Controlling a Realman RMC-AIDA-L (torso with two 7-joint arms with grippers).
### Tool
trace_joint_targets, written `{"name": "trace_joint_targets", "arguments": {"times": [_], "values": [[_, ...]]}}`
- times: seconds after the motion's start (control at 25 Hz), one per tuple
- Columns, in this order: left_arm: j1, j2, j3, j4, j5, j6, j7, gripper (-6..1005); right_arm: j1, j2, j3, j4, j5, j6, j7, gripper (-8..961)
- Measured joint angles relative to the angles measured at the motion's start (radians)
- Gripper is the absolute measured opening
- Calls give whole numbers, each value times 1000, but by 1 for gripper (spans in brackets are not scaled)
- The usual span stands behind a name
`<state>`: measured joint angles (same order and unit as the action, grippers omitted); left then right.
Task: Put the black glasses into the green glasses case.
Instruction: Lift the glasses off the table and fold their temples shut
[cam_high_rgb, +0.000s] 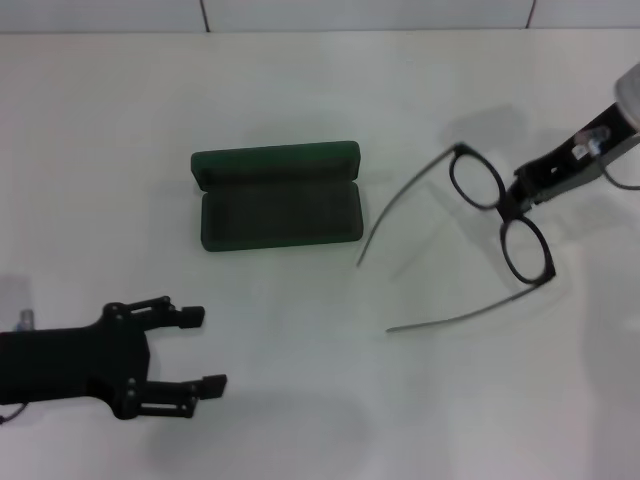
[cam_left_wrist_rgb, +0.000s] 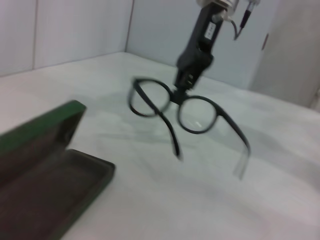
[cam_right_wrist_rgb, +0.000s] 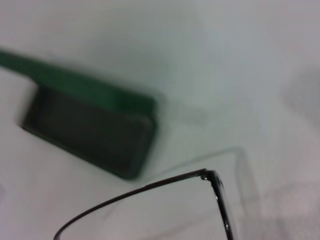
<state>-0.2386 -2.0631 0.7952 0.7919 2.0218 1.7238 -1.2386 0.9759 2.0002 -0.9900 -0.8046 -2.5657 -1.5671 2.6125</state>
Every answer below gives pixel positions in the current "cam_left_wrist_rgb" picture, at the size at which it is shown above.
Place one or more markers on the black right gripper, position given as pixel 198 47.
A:
pixel 200 50

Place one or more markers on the green glasses case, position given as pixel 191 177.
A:
pixel 37 187

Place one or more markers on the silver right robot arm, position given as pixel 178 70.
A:
pixel 220 3

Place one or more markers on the black round glasses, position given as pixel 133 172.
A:
pixel 172 132

